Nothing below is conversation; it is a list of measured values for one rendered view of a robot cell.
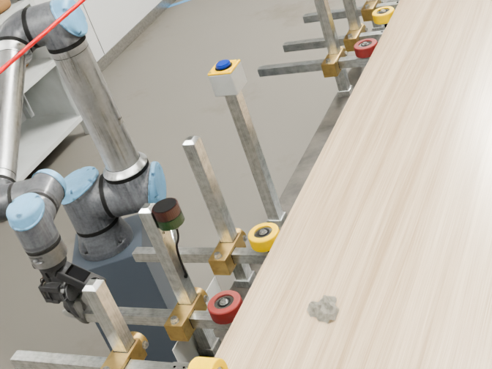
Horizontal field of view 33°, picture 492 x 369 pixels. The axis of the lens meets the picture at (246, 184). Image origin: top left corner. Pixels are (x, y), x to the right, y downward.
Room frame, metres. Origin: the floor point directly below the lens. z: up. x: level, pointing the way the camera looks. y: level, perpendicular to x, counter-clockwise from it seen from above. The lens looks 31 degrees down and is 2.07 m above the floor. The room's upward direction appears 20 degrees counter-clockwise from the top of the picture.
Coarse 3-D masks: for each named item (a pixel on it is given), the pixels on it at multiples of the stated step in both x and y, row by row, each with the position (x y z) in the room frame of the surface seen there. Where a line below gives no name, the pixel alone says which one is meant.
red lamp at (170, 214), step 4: (160, 200) 1.60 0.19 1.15; (176, 200) 1.58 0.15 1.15; (176, 204) 1.56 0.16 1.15; (152, 208) 1.58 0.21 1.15; (176, 208) 1.56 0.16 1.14; (180, 208) 1.57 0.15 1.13; (164, 212) 1.55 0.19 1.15; (168, 212) 1.54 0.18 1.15; (172, 212) 1.55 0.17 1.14; (176, 212) 1.55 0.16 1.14; (156, 216) 1.56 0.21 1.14; (160, 216) 1.55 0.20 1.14; (164, 216) 1.54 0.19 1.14; (168, 216) 1.54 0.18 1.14; (172, 216) 1.55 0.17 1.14; (176, 216) 1.55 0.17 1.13; (160, 220) 1.55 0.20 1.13; (164, 220) 1.55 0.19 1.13; (168, 220) 1.54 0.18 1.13
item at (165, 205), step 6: (168, 198) 1.59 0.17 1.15; (156, 204) 1.59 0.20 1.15; (162, 204) 1.58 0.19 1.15; (168, 204) 1.57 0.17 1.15; (174, 204) 1.56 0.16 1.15; (156, 210) 1.56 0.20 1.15; (162, 210) 1.56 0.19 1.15; (168, 210) 1.55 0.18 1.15; (162, 234) 1.57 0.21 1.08; (180, 258) 1.59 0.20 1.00; (186, 276) 1.59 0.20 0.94
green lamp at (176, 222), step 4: (180, 212) 1.56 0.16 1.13; (180, 216) 1.56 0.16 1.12; (156, 220) 1.57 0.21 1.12; (172, 220) 1.54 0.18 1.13; (176, 220) 1.55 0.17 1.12; (180, 220) 1.55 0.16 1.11; (160, 224) 1.55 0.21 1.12; (164, 224) 1.55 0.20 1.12; (168, 224) 1.54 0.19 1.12; (172, 224) 1.54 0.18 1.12; (176, 224) 1.55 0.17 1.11; (180, 224) 1.55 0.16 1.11; (160, 228) 1.56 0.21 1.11; (164, 228) 1.55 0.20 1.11; (168, 228) 1.54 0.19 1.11; (172, 228) 1.54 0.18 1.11
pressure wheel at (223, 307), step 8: (216, 296) 1.52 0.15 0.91; (224, 296) 1.52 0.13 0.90; (232, 296) 1.51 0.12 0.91; (240, 296) 1.50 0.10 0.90; (208, 304) 1.51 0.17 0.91; (216, 304) 1.50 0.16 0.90; (224, 304) 1.49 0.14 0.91; (232, 304) 1.48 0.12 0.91; (240, 304) 1.48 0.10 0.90; (216, 312) 1.47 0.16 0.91; (224, 312) 1.46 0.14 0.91; (232, 312) 1.46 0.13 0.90; (216, 320) 1.47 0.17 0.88; (224, 320) 1.46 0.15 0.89; (232, 320) 1.46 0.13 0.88
